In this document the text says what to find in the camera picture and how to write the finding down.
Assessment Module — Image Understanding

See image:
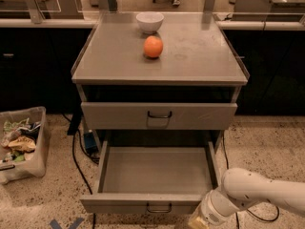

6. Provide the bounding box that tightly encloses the grey drawer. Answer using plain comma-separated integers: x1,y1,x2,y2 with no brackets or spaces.
81,141,220,214
81,102,237,130

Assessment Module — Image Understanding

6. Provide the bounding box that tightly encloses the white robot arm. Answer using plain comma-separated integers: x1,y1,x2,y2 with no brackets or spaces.
188,168,305,229

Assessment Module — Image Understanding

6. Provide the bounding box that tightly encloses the grey metal drawer cabinet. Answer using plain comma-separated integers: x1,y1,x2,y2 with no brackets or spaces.
71,10,251,215

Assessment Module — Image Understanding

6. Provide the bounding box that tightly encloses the grey top drawer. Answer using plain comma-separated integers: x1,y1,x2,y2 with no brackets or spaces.
81,102,237,130

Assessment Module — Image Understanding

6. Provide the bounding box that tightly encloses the blue power box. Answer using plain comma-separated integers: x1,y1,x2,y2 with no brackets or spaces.
83,132,97,154

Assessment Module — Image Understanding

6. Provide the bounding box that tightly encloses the orange fruit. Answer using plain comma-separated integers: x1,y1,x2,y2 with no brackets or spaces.
143,36,163,58

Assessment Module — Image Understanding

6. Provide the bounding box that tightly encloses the clear plastic bin with trash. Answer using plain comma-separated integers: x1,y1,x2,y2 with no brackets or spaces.
0,107,51,184

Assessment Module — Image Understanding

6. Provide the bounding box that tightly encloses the white ceramic bowl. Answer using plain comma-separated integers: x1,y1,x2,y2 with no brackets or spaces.
136,11,164,34

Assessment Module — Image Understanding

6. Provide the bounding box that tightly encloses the black cable right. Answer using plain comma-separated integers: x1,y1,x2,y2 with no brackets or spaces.
221,134,280,229

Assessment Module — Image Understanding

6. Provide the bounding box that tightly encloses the black cable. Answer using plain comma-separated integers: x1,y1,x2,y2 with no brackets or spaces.
221,134,280,229
62,113,97,229

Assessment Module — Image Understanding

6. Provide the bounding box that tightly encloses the black cable left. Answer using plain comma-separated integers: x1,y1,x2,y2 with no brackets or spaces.
62,113,97,229

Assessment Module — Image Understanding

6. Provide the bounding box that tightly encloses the black counter with white rail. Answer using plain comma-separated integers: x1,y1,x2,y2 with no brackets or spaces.
0,28,305,115

